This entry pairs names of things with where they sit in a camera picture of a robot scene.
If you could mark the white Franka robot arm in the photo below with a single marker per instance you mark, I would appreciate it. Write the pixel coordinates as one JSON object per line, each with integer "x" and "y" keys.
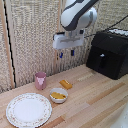
{"x": 78, "y": 13}

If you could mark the golden bread piece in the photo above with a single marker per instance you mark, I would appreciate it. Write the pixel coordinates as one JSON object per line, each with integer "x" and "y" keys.
{"x": 65, "y": 84}

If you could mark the black toaster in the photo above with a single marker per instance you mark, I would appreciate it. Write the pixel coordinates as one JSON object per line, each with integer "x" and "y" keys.
{"x": 108, "y": 54}

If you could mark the yellow food in bowl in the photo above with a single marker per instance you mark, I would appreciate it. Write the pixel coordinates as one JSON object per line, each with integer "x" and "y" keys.
{"x": 58, "y": 96}

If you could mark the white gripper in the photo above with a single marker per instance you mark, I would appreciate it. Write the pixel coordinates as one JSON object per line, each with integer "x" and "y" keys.
{"x": 68, "y": 41}

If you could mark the pink cup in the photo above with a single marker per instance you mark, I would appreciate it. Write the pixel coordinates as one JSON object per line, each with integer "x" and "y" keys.
{"x": 40, "y": 80}

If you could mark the small white bowl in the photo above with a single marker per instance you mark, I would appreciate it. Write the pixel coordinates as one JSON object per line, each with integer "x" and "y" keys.
{"x": 58, "y": 95}

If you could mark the white floral-rimmed plate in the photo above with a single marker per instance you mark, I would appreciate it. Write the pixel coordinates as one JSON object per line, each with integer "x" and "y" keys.
{"x": 29, "y": 110}

